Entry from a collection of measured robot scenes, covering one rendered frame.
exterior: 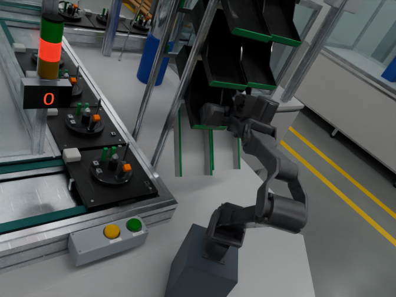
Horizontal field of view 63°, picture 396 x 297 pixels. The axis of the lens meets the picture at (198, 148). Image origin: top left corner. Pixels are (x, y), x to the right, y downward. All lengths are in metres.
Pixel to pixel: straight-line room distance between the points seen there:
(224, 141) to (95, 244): 0.64
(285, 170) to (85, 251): 0.56
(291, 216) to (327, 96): 4.31
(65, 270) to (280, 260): 0.74
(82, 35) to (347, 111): 3.56
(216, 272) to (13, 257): 0.50
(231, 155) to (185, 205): 0.27
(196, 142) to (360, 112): 3.66
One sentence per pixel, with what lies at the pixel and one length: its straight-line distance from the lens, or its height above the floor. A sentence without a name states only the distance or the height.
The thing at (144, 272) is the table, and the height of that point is 0.86.
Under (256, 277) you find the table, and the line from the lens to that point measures 1.18.
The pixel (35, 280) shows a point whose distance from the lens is 0.99.
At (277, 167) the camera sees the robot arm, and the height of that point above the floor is 1.42.
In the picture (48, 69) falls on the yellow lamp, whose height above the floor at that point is 1.29.
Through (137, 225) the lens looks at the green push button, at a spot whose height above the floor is 0.97.
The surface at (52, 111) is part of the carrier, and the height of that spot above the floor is 0.99.
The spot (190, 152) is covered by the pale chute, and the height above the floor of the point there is 1.05.
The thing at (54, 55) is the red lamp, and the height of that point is 1.33.
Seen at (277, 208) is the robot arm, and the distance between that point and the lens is 0.55.
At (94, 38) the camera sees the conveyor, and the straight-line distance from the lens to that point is 2.18.
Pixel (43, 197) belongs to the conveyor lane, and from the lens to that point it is 1.08.
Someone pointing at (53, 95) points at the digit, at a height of 1.21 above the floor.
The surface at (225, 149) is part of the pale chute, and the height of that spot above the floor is 1.05.
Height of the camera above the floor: 1.72
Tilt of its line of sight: 34 degrees down
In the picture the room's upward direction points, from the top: 25 degrees clockwise
